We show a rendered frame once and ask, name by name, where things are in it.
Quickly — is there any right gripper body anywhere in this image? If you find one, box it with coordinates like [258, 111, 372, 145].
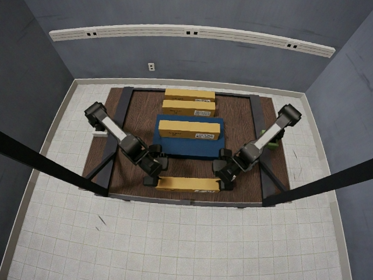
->
[219, 148, 234, 191]

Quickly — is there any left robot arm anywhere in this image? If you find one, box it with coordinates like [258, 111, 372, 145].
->
[84, 101, 169, 178]

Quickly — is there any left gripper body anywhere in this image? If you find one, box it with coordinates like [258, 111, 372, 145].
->
[143, 144, 163, 187]

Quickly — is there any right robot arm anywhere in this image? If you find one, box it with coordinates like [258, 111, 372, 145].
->
[212, 103, 302, 184]

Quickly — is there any yellow cardboard carton side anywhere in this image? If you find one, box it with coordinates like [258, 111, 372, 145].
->
[155, 176, 221, 193]
[163, 100, 215, 117]
[159, 120, 220, 140]
[165, 88, 215, 102]

